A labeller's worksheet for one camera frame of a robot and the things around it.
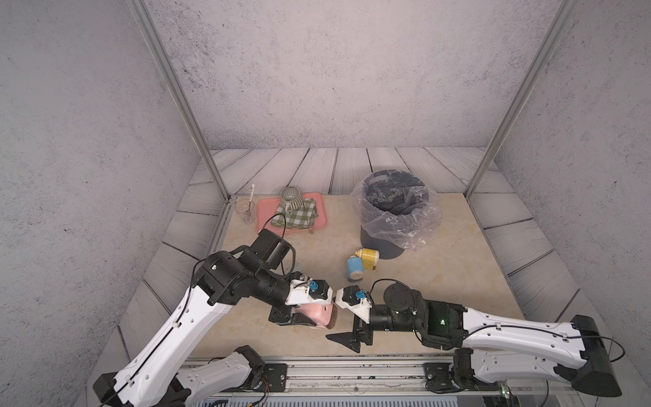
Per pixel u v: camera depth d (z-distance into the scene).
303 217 1.11
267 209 1.16
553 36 0.75
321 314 0.54
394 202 0.95
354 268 0.89
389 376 0.74
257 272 0.45
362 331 0.53
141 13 0.70
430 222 0.79
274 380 0.73
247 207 1.11
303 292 0.48
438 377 0.73
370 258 0.91
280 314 0.51
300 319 0.53
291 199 1.14
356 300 0.52
